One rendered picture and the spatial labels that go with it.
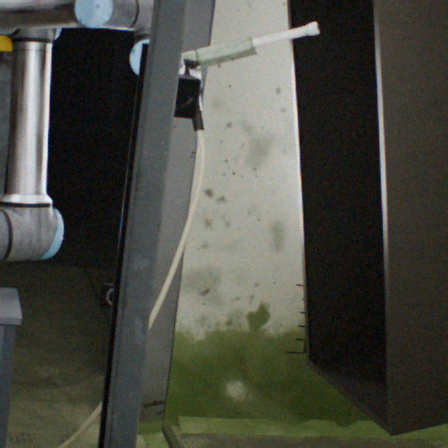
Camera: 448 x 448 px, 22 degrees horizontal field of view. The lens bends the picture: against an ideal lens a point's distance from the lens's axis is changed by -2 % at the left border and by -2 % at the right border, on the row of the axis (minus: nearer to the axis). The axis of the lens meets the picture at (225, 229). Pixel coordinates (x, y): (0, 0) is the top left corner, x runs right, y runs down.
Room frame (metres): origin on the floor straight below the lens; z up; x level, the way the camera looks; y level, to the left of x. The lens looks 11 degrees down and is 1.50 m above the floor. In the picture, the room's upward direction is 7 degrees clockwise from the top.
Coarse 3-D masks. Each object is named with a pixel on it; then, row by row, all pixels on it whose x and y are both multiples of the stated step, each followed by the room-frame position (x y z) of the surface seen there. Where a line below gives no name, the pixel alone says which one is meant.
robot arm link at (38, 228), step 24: (24, 48) 3.12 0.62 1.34; (48, 48) 3.16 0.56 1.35; (24, 72) 3.12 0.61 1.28; (48, 72) 3.16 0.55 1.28; (24, 96) 3.11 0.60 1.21; (48, 96) 3.16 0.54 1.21; (24, 120) 3.10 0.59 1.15; (24, 144) 3.10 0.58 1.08; (24, 168) 3.09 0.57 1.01; (24, 192) 3.08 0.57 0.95; (24, 216) 3.06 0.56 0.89; (48, 216) 3.11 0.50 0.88; (24, 240) 3.04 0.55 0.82; (48, 240) 3.09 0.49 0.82
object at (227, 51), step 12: (312, 24) 2.95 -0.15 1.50; (276, 36) 2.97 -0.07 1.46; (288, 36) 2.96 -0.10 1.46; (300, 36) 2.97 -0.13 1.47; (204, 48) 3.00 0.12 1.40; (216, 48) 2.99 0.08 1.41; (228, 48) 2.99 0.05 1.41; (240, 48) 2.98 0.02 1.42; (252, 48) 2.98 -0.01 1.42; (204, 60) 3.00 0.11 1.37; (216, 60) 2.99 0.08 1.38; (228, 60) 3.01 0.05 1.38; (192, 120) 2.99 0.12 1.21
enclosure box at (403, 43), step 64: (320, 0) 3.37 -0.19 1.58; (384, 0) 2.78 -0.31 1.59; (320, 64) 3.38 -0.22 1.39; (384, 64) 2.78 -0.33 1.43; (320, 128) 3.39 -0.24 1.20; (384, 128) 2.79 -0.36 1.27; (320, 192) 3.40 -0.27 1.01; (384, 192) 2.81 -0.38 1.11; (320, 256) 3.41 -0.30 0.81; (384, 256) 2.84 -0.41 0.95; (320, 320) 3.42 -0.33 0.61; (384, 320) 3.50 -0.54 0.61; (384, 384) 3.21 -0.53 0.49
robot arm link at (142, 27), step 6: (138, 0) 2.69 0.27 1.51; (144, 0) 2.70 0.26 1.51; (150, 0) 2.71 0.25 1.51; (144, 6) 2.69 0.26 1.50; (150, 6) 2.70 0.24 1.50; (144, 12) 2.69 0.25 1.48; (150, 12) 2.70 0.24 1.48; (138, 18) 2.68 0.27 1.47; (144, 18) 2.69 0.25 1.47; (150, 18) 2.70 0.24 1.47; (138, 24) 2.69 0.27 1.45; (144, 24) 2.70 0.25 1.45; (150, 24) 2.70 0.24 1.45; (132, 30) 2.71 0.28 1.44; (138, 30) 2.71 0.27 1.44; (144, 30) 2.71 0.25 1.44; (138, 36) 2.71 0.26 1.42; (144, 36) 2.70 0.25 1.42
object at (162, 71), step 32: (160, 0) 1.83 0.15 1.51; (160, 32) 1.83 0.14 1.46; (160, 64) 1.83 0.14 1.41; (160, 96) 1.83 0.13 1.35; (160, 128) 1.83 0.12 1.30; (160, 160) 1.83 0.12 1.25; (160, 192) 1.84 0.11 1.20; (128, 224) 1.85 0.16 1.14; (160, 224) 1.84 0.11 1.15; (128, 256) 1.83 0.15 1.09; (128, 288) 1.83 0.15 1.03; (128, 320) 1.83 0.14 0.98; (128, 352) 1.83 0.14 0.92; (128, 384) 1.83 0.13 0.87; (128, 416) 1.83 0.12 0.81
